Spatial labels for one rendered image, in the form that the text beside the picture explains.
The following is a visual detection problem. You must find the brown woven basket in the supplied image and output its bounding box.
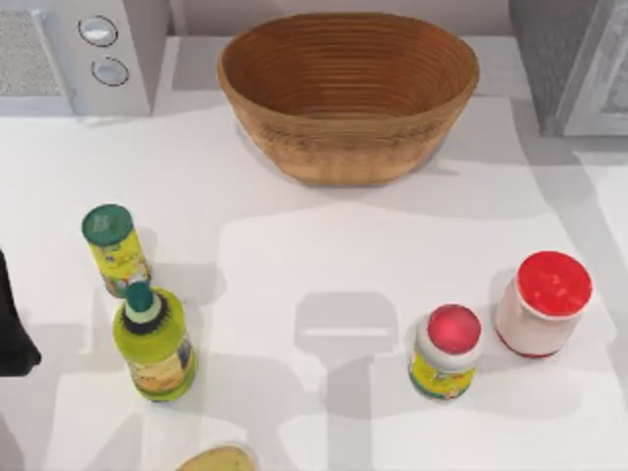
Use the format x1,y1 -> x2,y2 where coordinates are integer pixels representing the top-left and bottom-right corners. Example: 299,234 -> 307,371
217,12 -> 481,187

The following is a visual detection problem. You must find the yellow jar with red lid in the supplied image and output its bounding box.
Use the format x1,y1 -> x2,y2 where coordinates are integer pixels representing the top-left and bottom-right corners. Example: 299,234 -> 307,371
407,303 -> 485,402

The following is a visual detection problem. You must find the green bottle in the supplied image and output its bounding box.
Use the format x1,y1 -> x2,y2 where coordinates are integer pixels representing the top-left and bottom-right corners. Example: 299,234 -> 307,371
112,281 -> 198,403

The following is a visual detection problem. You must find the yellow can with green lid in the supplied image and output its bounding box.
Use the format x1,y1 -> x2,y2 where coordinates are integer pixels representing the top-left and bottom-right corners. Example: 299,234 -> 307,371
80,203 -> 154,299

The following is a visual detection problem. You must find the white jar with red lid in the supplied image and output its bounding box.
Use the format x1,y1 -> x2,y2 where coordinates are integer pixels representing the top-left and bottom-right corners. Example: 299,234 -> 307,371
494,250 -> 595,360

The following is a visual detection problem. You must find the bread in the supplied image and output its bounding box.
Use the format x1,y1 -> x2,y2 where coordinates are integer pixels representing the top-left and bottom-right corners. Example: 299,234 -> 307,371
174,441 -> 259,471

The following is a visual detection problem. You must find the microwave knob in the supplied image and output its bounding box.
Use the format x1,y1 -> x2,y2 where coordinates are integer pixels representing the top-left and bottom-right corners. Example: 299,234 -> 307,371
90,55 -> 131,87
77,15 -> 120,48

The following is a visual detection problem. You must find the pale microwave oven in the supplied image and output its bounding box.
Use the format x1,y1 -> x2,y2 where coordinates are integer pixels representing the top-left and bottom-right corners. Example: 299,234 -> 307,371
0,0 -> 174,118

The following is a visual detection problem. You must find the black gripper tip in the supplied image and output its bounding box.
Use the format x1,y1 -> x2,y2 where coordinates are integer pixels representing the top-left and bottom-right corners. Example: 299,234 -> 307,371
0,248 -> 42,378

